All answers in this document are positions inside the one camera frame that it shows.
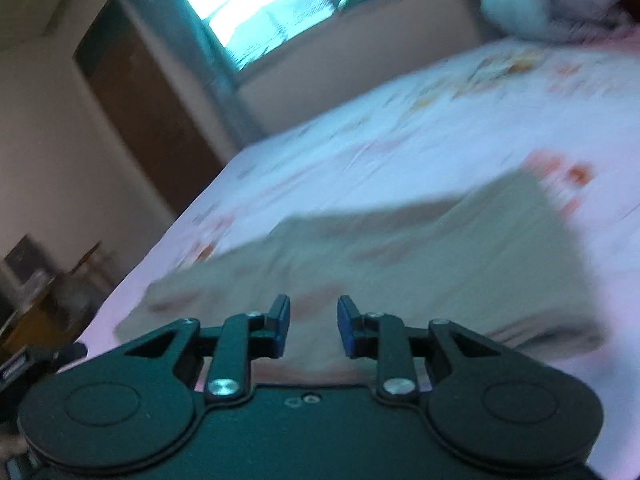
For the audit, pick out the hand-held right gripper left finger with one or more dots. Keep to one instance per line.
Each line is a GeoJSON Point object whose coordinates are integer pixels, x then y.
{"type": "Point", "coordinates": [281, 327]}

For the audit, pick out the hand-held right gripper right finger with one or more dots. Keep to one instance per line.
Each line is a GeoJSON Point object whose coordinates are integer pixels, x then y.
{"type": "Point", "coordinates": [346, 330]}

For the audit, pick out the grey-green pants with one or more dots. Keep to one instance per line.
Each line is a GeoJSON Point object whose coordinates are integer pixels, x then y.
{"type": "Point", "coordinates": [400, 270]}

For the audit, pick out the wooden desk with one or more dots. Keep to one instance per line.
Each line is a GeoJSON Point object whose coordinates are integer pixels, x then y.
{"type": "Point", "coordinates": [40, 320]}

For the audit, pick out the bed with pink floral sheet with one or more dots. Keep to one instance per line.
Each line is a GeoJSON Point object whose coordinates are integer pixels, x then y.
{"type": "Point", "coordinates": [400, 125]}

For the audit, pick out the brown wooden door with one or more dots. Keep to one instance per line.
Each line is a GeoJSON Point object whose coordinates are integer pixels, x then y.
{"type": "Point", "coordinates": [150, 120]}

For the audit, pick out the grey curtain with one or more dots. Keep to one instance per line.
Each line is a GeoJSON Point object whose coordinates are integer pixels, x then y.
{"type": "Point", "coordinates": [210, 60]}

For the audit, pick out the rolled light grey quilt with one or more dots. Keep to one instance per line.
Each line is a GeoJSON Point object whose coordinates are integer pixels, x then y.
{"type": "Point", "coordinates": [550, 0]}

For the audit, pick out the window with white frame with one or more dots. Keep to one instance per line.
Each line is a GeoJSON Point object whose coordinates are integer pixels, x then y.
{"type": "Point", "coordinates": [260, 0]}

